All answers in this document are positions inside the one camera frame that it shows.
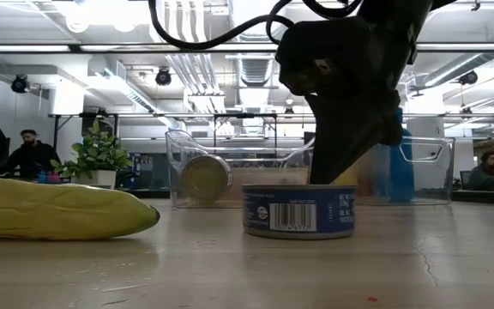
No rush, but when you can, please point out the blue labelled tuna can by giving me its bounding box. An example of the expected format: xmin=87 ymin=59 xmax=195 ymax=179
xmin=180 ymin=154 xmax=234 ymax=204
xmin=241 ymin=184 xmax=358 ymax=240

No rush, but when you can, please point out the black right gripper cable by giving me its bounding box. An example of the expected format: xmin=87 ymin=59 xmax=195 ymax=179
xmin=147 ymin=0 xmax=364 ymax=51

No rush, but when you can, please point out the blue plastic water bottle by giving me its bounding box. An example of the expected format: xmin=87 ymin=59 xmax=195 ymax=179
xmin=390 ymin=106 xmax=415 ymax=203

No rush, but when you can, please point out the green potted plant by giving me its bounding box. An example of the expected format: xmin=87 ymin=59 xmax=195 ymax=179
xmin=50 ymin=119 xmax=133 ymax=190

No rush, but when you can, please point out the black background rack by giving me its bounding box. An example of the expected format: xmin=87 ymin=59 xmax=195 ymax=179
xmin=49 ymin=111 xmax=316 ymax=151

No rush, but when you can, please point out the person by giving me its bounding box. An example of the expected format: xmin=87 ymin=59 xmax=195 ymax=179
xmin=465 ymin=149 xmax=494 ymax=192
xmin=0 ymin=128 xmax=62 ymax=180

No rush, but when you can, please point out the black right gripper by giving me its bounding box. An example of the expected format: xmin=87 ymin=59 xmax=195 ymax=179
xmin=275 ymin=15 xmax=415 ymax=185

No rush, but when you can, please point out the black ceiling spotlight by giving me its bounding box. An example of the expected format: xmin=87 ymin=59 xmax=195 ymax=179
xmin=155 ymin=67 xmax=172 ymax=86
xmin=458 ymin=70 xmax=479 ymax=86
xmin=10 ymin=75 xmax=29 ymax=94

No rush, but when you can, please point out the small clear plastic bin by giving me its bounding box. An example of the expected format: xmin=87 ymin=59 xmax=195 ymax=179
xmin=353 ymin=136 xmax=456 ymax=206

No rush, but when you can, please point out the large clear plastic bin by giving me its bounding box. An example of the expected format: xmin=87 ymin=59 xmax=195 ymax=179
xmin=163 ymin=130 xmax=316 ymax=209

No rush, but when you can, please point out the yellow banana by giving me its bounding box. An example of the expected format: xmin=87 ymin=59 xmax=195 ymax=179
xmin=0 ymin=177 xmax=161 ymax=241

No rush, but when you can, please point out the black overhead rail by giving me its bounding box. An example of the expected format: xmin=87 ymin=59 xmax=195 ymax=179
xmin=0 ymin=41 xmax=494 ymax=54

